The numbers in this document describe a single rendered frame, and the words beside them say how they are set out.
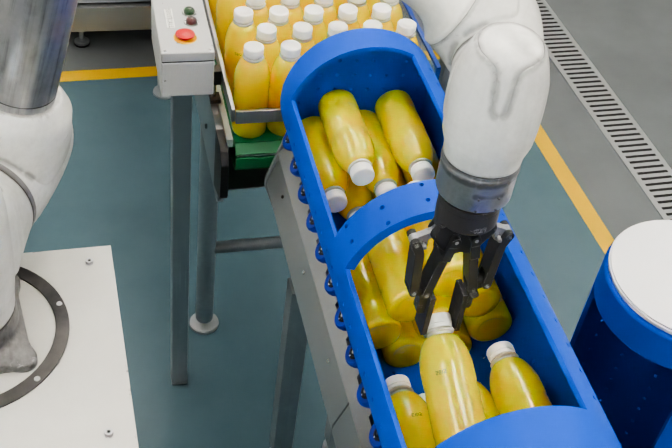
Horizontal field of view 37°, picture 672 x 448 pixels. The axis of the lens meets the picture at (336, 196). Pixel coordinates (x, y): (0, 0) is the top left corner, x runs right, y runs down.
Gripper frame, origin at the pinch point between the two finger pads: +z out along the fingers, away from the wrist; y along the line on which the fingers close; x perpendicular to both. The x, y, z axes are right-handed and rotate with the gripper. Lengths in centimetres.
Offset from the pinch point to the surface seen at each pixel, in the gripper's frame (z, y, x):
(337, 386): 32.8, -7.0, 13.6
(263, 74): 16, -9, 75
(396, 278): 7.3, -1.5, 12.3
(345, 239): 6.0, -7.4, 19.8
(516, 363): 7.7, 10.7, -4.5
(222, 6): 16, -13, 101
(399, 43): -1, 11, 58
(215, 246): 90, -12, 103
